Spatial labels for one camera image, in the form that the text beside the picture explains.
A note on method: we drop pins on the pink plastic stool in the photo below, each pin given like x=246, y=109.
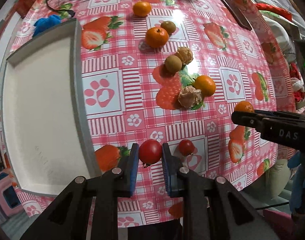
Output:
x=9, y=201

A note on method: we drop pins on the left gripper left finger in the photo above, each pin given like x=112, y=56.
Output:
x=126, y=182

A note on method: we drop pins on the black phone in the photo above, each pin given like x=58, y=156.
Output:
x=239, y=17

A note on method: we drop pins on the pink strawberry tablecloth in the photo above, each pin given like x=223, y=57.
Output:
x=130, y=97

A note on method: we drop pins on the white tray box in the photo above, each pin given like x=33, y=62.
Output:
x=44, y=119

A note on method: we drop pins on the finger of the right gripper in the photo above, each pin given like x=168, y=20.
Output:
x=262, y=120

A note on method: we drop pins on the peeled mandarin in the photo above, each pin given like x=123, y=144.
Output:
x=190, y=97
x=185, y=55

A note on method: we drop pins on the small red tomato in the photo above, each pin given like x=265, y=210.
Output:
x=186, y=147

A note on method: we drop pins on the large red tomato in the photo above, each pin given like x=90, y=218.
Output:
x=150, y=152

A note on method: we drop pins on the brown longan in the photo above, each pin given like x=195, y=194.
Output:
x=169, y=26
x=173, y=64

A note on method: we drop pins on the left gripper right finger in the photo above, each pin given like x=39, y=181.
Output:
x=171, y=165

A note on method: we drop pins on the orange mandarin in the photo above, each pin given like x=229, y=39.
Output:
x=205, y=84
x=141, y=9
x=156, y=37
x=244, y=106

